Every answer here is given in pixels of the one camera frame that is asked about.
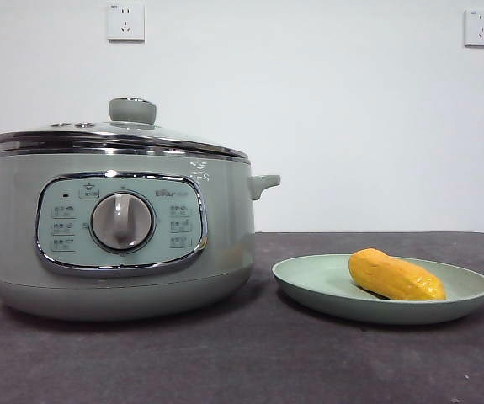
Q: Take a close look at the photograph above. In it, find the glass lid with green knob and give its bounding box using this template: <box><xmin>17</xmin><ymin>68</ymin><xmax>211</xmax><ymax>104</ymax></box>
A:
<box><xmin>0</xmin><ymin>97</ymin><xmax>252</xmax><ymax>167</ymax></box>

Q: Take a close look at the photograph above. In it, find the yellow corn cob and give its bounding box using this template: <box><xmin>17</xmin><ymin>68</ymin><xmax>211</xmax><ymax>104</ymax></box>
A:
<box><xmin>348</xmin><ymin>247</ymin><xmax>448</xmax><ymax>301</ymax></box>

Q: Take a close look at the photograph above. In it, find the pale green electric steamer pot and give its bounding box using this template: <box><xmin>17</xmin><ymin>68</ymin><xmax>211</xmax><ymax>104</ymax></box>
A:
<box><xmin>0</xmin><ymin>147</ymin><xmax>282</xmax><ymax>323</ymax></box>

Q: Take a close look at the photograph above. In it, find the pale green round plate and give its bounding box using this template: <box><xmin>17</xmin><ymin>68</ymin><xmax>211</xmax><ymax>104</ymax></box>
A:
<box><xmin>271</xmin><ymin>252</ymin><xmax>484</xmax><ymax>326</ymax></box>

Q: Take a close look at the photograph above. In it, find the white wall socket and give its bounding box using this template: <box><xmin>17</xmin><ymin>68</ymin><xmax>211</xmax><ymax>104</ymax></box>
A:
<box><xmin>463</xmin><ymin>8</ymin><xmax>484</xmax><ymax>49</ymax></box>
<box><xmin>106</xmin><ymin>2</ymin><xmax>146</xmax><ymax>44</ymax></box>

